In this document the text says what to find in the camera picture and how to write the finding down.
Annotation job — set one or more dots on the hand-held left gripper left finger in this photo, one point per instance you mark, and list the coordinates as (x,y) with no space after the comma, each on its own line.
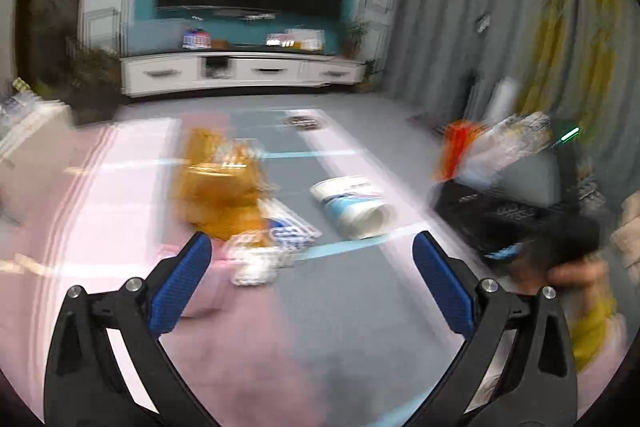
(182,282)

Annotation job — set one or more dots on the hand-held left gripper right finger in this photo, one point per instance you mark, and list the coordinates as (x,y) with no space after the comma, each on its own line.
(445,287)

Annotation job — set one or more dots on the clear plastic bag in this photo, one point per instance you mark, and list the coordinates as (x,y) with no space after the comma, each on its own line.
(505,142)

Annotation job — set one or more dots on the yellow snack bag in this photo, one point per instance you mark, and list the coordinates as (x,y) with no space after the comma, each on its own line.
(215,192)

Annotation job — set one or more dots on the white striped paper cup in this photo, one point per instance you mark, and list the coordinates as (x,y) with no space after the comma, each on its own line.
(350,212)

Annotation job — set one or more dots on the person's right hand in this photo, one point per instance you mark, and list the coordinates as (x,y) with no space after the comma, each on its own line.
(575,274)

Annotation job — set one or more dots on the grey sofa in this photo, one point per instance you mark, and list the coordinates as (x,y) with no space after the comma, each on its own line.
(537,179)

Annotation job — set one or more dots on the white crumpled wrapper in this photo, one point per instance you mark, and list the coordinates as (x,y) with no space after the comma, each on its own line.
(257,269)

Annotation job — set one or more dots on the red shopping bag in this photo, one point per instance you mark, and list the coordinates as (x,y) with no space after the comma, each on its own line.
(457,144)

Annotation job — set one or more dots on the white paper roll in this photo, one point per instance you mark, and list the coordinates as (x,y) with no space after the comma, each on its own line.
(502,99)

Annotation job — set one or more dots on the pink grey tablecloth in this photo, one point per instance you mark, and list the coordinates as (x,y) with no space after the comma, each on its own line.
(325,332)

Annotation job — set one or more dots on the yellow curtain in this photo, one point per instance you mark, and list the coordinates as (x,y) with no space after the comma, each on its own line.
(560,17)

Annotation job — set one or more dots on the grey curtain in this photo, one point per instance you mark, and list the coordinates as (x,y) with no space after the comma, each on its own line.
(440,7)

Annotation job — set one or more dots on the leafy potted plants group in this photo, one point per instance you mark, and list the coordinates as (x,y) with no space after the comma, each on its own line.
(95,77)

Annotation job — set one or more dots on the white television stand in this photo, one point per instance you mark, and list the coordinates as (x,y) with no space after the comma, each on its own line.
(250,69)

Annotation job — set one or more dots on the tall potted plant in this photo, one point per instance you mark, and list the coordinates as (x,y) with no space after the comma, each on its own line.
(356,39)

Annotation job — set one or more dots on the blue red small box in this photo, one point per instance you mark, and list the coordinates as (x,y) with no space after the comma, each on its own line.
(195,39)

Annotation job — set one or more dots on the dark wooden cabinet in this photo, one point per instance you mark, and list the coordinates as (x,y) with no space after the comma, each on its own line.
(50,7)

